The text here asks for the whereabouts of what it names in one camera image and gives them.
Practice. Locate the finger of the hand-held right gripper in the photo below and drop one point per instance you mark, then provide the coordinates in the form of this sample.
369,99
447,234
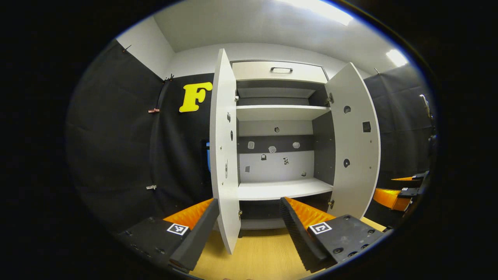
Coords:
389,198
418,175

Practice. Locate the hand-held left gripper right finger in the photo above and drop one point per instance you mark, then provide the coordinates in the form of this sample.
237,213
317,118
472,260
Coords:
297,233

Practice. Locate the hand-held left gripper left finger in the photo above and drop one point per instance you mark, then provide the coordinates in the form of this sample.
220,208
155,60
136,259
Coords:
198,237

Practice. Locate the beige cabinet door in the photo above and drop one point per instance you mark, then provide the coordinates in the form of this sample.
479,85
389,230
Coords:
223,155
358,147

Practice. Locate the beige double-door shoe cabinet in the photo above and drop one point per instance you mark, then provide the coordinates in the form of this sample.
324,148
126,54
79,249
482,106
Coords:
280,167

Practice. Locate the metal door hinge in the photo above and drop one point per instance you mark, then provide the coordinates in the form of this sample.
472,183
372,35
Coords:
330,99
331,203

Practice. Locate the white cabinet shelf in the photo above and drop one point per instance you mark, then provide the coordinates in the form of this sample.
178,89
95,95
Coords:
284,189
280,112

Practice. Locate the beige cabinet drawer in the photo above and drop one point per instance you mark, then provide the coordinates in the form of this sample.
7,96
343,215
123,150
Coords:
253,70

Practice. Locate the short ceiling light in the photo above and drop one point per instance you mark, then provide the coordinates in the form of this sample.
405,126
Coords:
397,57

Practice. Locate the black backdrop cloth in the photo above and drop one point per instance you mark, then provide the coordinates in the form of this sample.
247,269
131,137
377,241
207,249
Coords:
116,136

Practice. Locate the red cloth clip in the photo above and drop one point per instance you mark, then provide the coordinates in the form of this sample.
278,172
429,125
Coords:
153,110

